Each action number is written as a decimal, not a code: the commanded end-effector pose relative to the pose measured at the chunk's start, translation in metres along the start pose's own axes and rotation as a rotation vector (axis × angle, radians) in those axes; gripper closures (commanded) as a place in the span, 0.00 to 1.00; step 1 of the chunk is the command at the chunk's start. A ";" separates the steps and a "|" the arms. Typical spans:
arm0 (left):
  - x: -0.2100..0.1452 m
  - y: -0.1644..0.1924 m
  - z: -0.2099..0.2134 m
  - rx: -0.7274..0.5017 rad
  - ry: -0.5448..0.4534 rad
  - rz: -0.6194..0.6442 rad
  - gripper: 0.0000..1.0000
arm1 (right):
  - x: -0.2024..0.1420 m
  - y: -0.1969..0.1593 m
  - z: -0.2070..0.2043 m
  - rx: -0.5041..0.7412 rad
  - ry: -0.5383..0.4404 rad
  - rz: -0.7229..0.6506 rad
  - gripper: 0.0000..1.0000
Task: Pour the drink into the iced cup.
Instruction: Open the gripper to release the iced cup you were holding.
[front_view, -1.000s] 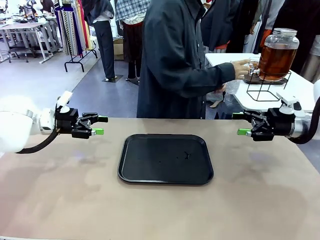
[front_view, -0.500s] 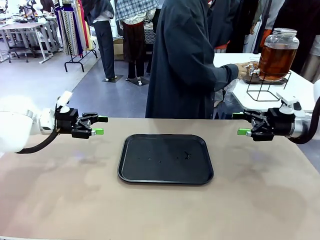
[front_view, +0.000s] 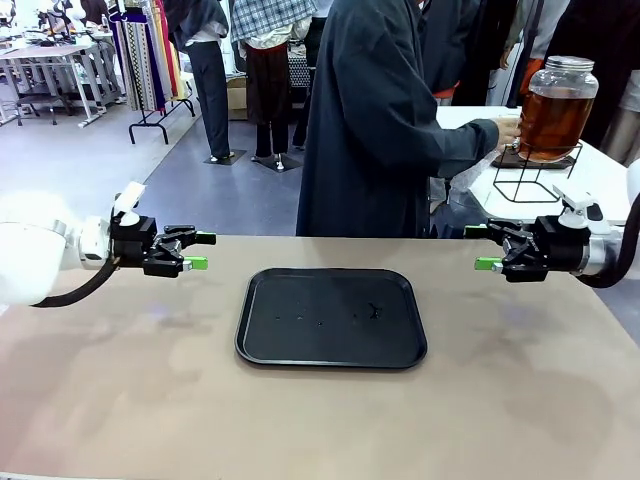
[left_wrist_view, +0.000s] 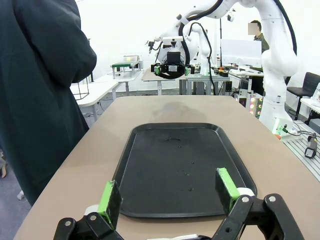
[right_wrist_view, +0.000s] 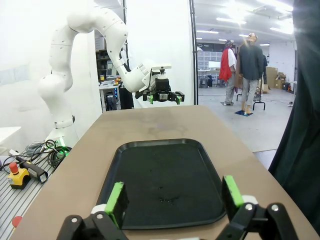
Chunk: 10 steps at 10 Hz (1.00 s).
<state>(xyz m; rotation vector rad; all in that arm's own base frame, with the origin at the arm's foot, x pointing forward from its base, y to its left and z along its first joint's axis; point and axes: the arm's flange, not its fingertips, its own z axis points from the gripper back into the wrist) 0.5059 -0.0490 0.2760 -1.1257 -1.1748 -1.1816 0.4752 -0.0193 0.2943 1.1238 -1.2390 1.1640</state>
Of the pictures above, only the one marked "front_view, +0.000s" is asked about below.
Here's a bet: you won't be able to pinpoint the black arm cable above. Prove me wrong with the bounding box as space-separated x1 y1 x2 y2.
29 257 122 309
582 192 640 290

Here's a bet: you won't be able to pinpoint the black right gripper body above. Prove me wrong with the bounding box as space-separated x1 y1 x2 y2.
518 214 591 284

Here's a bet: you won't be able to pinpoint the black wire jar stand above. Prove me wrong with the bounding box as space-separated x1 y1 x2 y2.
492 142 584 204

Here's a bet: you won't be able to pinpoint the grey workshop tables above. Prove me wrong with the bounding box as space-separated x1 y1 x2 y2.
0 27 124 129

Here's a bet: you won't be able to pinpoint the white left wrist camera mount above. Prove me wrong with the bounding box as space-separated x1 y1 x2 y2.
110 181 148 226

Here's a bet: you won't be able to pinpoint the person's right hand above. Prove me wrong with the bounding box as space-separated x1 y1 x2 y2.
493 117 523 151

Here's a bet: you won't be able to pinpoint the cardboard box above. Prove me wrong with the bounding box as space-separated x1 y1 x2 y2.
225 74 249 122

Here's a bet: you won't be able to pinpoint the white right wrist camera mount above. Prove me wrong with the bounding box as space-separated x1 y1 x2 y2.
551 183 613 237

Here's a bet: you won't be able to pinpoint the clothes rack with fabrics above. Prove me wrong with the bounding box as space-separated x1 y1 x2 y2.
107 0 197 146

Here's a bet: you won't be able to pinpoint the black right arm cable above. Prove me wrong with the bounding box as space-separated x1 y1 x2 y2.
582 192 640 290

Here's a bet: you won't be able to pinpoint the person's right forearm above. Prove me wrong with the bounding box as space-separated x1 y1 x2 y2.
432 118 501 180

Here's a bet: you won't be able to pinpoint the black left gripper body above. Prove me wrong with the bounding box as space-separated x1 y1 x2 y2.
110 215 175 279

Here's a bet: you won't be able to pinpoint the mannequin in plaid shirt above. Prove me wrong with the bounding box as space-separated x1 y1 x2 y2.
229 0 321 174

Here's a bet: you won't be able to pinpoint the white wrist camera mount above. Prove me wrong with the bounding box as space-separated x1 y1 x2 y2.
551 183 613 237
110 181 148 226

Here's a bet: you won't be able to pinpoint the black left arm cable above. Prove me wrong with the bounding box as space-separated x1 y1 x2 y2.
29 257 122 309

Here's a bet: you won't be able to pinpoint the black plastic tray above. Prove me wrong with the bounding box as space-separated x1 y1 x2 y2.
234 267 429 370

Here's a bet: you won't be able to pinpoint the clear plastic bag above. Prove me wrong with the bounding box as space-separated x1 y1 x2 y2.
448 157 497 204

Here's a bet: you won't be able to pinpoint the mannequin with dark trousers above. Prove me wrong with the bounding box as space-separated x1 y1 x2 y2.
162 0 247 165

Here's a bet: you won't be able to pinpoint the dark drip tray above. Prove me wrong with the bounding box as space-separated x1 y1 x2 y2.
491 151 577 172

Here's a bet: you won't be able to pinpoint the person in dark shirt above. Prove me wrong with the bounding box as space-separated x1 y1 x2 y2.
295 0 501 239

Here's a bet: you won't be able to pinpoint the glass tea dispenser jar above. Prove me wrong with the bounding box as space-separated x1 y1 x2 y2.
509 55 600 162

